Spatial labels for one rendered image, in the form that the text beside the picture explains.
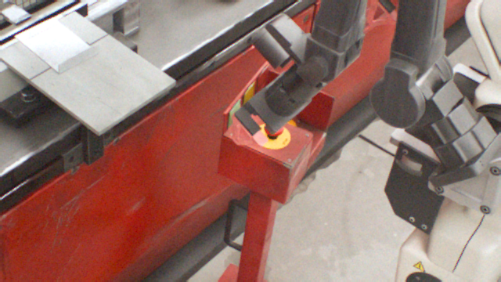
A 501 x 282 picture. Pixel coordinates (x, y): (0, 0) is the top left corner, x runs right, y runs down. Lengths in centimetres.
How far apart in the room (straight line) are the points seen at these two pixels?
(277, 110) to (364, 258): 127
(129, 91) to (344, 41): 44
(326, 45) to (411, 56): 13
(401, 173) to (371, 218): 123
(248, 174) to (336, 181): 100
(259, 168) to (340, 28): 60
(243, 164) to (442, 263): 46
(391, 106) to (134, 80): 51
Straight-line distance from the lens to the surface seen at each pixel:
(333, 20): 120
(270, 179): 174
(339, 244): 259
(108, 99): 147
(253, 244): 204
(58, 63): 154
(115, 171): 179
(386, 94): 118
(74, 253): 187
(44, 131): 160
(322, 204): 267
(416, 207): 148
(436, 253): 155
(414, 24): 113
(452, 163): 120
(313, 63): 123
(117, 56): 155
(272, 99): 135
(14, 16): 164
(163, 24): 182
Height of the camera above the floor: 201
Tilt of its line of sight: 46 degrees down
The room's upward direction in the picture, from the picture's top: 8 degrees clockwise
